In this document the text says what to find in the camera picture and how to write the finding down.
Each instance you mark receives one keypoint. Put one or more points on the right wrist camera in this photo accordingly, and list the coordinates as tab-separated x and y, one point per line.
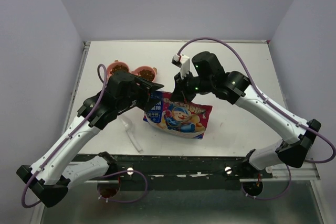
183	62

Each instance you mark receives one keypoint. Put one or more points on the wooden bowl stand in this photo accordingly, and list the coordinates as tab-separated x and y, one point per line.
153	69

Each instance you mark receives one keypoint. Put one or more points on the pink bowl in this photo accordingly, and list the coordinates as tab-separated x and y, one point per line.
145	72
115	63

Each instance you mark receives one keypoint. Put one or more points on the clear plastic scoop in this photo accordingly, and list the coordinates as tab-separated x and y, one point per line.
129	129

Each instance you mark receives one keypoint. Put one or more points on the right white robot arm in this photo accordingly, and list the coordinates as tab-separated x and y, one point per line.
297	137

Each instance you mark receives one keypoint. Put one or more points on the pink bowl right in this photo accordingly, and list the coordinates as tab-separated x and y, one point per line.
145	72

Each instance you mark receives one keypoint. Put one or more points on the kibble in left bowl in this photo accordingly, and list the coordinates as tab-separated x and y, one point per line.
116	68

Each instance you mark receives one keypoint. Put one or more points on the kibble in pink bowl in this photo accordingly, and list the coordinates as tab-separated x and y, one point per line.
147	75

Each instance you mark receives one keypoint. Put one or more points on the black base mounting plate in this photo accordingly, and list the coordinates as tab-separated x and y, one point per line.
179	172

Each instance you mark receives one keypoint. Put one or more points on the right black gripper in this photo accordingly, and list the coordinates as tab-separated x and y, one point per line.
180	93

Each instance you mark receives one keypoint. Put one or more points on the pink bowl left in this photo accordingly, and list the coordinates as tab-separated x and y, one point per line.
115	63

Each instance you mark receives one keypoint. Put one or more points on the pink pet food bag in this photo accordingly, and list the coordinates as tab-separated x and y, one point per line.
188	120

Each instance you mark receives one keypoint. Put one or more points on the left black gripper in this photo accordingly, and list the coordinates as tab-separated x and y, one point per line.
145	92

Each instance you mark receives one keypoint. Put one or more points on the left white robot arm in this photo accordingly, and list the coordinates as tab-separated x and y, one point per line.
50	177

